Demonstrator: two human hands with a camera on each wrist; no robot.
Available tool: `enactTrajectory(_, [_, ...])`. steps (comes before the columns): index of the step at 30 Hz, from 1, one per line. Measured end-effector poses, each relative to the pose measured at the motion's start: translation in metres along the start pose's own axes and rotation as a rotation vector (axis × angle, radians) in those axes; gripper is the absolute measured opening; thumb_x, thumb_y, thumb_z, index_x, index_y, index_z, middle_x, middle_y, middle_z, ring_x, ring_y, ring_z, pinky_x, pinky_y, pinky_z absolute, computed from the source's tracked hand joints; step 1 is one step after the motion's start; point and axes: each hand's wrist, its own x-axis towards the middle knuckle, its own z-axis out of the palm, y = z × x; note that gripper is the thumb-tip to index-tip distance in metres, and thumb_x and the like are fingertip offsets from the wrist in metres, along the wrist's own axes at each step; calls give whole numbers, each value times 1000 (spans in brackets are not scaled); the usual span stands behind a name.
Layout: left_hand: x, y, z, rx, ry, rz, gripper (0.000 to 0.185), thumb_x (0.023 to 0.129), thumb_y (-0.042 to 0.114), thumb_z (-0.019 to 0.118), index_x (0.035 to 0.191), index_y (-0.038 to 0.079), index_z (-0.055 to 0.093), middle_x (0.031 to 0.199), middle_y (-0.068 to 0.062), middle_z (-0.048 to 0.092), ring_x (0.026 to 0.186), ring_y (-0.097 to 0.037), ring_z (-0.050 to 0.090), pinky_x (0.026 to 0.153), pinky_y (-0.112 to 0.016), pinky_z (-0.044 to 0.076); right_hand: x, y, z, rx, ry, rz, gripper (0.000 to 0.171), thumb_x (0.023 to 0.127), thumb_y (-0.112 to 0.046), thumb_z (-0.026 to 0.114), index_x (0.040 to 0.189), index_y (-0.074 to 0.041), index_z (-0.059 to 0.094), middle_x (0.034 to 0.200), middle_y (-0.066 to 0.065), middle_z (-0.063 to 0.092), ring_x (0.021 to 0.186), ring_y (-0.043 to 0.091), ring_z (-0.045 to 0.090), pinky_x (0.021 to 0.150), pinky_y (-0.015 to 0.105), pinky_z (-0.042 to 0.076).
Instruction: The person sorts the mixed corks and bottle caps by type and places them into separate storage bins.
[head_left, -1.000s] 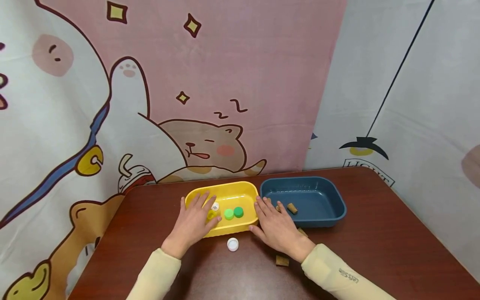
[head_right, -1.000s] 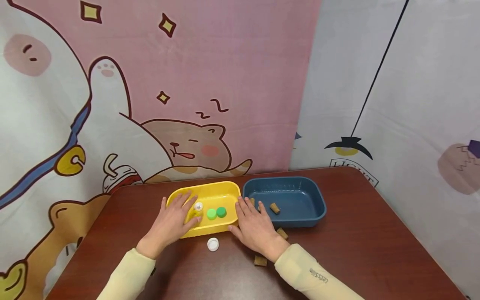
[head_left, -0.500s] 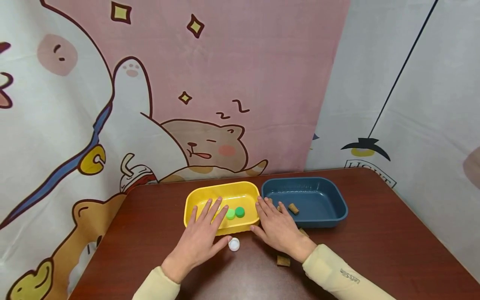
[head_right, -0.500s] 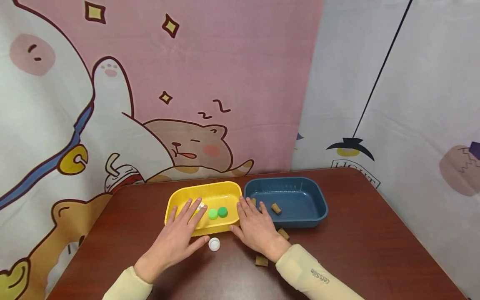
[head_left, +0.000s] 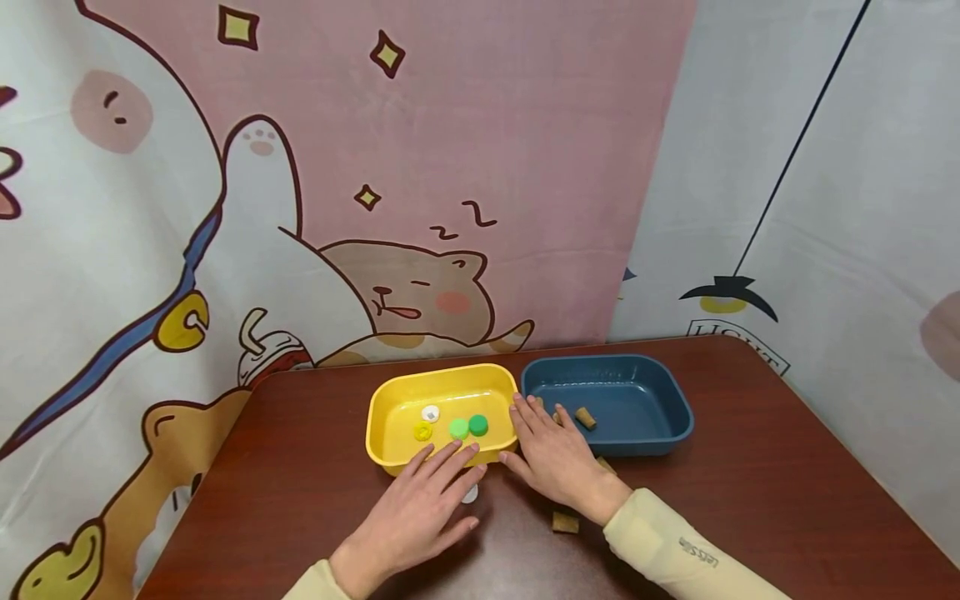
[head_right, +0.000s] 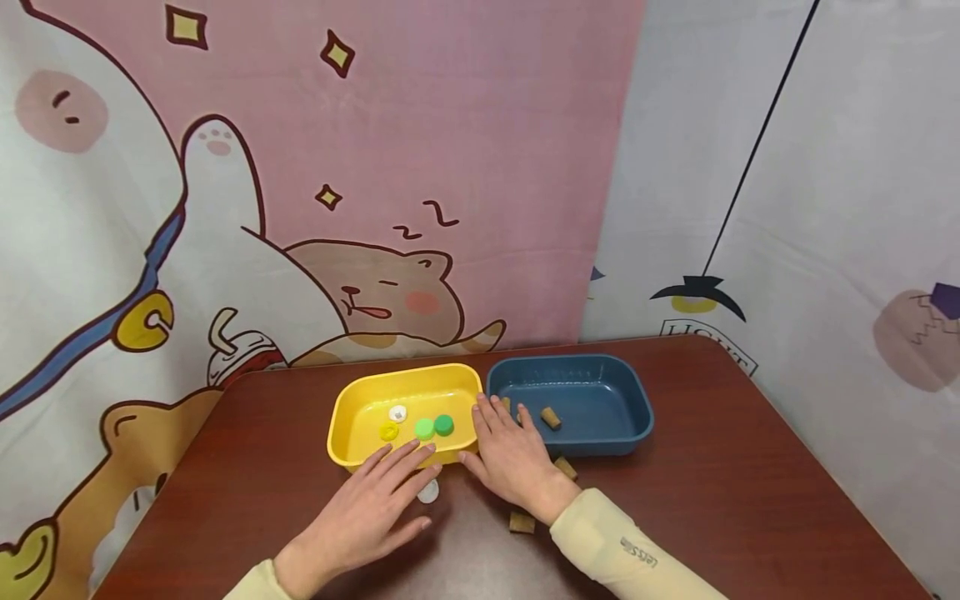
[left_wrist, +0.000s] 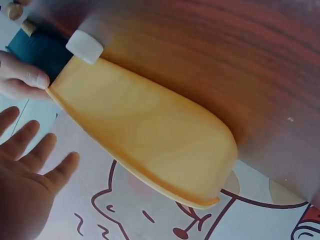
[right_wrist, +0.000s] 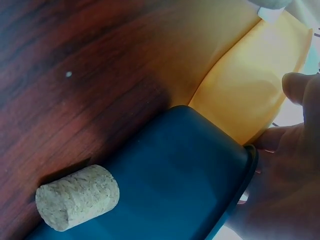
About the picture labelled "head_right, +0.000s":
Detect person's right hand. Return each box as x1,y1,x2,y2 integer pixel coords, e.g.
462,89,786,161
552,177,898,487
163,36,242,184
457,393,584,527

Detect person's right forearm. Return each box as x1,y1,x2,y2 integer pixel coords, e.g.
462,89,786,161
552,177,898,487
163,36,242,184
548,487,730,600

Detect blue plastic tray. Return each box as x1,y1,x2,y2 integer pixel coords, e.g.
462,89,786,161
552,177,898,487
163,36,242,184
486,354,655,458

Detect yellow plastic tray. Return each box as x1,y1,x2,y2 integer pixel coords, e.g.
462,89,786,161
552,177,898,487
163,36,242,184
327,362,484,473

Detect person's left hand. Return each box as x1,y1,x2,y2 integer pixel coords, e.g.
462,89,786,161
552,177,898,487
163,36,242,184
272,439,443,600

